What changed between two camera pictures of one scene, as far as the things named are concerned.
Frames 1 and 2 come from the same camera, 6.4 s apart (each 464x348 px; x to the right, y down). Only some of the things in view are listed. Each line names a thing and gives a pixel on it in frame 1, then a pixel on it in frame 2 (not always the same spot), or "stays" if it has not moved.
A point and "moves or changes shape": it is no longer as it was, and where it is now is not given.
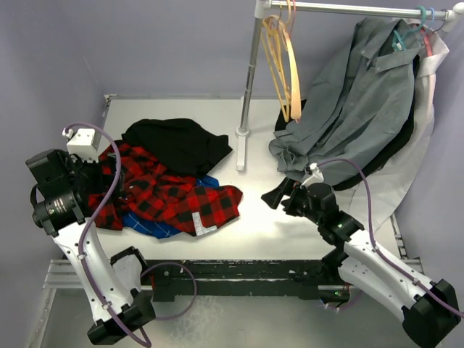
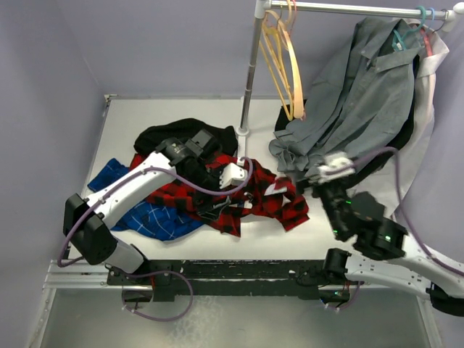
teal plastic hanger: x=398 y=41 stays
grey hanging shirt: x=357 y=109 stays
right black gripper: x=288 y=186 → x=316 y=185
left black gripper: x=75 y=161 → x=207 y=207
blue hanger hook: x=433 y=12 stays
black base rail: x=167 y=280 stays
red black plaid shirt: x=178 y=199 moves or changes shape
